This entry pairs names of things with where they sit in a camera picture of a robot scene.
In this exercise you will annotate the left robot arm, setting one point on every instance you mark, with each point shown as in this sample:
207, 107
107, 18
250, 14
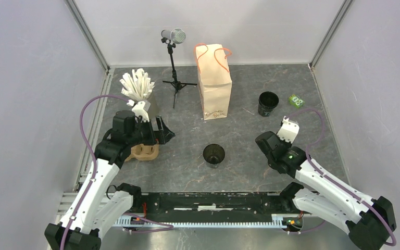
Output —
86, 221

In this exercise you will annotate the grey cup holding straws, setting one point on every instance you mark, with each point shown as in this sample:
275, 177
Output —
153, 109

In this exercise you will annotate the bundle of white wrapped straws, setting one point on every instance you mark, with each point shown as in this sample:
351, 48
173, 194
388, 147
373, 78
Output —
137, 85

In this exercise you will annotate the brown paper takeout bag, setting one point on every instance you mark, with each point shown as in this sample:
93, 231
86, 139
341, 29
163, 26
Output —
214, 80

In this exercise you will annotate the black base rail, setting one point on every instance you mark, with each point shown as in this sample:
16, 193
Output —
200, 207

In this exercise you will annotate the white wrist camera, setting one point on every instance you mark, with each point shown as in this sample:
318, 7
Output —
140, 109
288, 131

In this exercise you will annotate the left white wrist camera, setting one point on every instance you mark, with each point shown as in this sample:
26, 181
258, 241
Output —
140, 109

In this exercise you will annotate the brown cardboard cup carrier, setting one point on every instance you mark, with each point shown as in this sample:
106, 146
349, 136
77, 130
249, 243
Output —
143, 152

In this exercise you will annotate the green toy block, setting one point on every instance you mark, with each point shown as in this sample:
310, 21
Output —
296, 101

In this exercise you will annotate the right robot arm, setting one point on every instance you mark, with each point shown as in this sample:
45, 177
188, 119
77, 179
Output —
369, 223

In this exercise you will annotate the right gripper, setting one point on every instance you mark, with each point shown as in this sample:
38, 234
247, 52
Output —
287, 144

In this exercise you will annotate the microphone on black tripod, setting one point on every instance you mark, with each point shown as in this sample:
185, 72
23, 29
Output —
172, 38

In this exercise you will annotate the black coffee cup with print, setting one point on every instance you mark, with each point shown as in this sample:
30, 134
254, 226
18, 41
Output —
213, 154

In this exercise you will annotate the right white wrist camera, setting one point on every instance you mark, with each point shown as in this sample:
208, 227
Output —
288, 131

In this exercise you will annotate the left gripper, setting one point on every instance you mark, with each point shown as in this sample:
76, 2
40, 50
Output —
161, 136

